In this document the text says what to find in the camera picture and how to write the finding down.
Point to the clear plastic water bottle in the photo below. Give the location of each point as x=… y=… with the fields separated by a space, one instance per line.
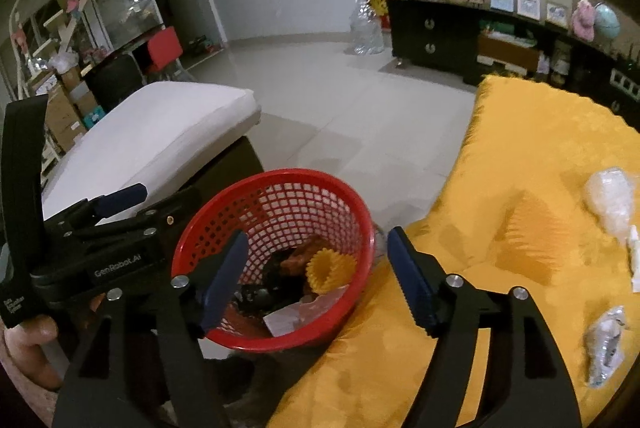
x=365 y=27

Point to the dark green dried leaves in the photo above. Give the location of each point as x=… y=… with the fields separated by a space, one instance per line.
x=272 y=278

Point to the red plastic basket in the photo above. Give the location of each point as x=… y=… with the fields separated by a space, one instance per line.
x=295 y=208

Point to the brown paper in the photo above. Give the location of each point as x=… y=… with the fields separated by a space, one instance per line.
x=297 y=258

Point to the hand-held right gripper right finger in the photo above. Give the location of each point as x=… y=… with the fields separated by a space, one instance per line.
x=412 y=278

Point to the person's left hand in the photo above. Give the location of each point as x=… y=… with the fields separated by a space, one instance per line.
x=30 y=348

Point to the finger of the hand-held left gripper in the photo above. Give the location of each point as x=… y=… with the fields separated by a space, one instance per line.
x=160 y=220
x=120 y=199

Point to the pale blue globe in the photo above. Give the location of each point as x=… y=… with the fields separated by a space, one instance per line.
x=607 y=21

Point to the round storage jar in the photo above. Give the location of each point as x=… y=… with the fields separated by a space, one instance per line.
x=561 y=57

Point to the white tissue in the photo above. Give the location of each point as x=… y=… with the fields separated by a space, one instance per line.
x=634 y=258

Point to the red chair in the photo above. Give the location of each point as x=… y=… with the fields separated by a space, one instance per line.
x=164 y=47

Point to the green plastic tray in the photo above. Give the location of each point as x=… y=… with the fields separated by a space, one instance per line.
x=500 y=30

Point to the yellow tablecloth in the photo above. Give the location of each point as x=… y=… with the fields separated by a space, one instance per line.
x=500 y=147

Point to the small white bottle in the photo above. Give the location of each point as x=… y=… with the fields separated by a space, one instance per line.
x=543 y=63

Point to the white outlet panel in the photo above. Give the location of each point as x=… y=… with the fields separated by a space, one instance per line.
x=625 y=82

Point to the wooden drawer box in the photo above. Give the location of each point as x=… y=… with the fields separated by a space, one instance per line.
x=507 y=52

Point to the stack of cardboard boxes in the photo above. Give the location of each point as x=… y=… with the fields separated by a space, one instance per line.
x=65 y=107

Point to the white cushioned bench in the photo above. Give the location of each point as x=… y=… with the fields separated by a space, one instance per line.
x=160 y=127

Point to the pink plush toy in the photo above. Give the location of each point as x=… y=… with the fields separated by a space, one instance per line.
x=583 y=20

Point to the black tv cabinet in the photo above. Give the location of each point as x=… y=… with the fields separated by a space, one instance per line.
x=430 y=37

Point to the cat print snack packet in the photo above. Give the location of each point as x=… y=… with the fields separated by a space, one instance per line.
x=605 y=348

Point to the clear plastic bag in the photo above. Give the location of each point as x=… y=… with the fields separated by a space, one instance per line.
x=607 y=198

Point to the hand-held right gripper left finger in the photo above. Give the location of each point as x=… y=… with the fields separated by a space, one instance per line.
x=225 y=278

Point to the white plastic bag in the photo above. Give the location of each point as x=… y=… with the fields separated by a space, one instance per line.
x=64 y=62

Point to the black chair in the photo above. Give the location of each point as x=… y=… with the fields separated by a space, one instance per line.
x=115 y=80

